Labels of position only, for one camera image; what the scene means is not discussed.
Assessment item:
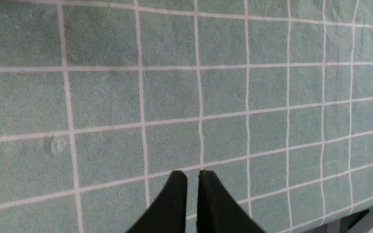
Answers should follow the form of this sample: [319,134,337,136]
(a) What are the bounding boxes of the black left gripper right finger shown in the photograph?
[197,170,265,233]

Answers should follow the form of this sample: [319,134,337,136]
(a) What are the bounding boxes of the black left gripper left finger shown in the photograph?
[127,171,187,233]

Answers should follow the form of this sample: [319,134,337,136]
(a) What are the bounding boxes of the green checkered tablecloth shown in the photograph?
[0,0,373,233]

